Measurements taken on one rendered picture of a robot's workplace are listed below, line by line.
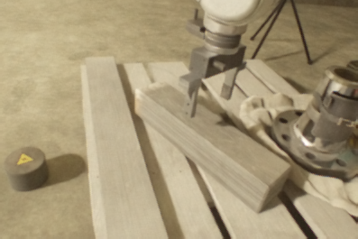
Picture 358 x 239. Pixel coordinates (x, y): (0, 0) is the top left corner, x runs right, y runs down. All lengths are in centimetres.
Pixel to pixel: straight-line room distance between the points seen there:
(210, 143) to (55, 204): 44
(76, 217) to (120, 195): 21
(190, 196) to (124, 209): 15
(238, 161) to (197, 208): 13
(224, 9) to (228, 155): 37
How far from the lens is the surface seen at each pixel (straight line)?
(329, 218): 75
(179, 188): 67
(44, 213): 83
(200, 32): 61
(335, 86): 75
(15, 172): 84
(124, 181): 64
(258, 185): 62
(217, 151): 65
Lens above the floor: 66
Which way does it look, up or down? 34 degrees down
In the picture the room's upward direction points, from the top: 8 degrees clockwise
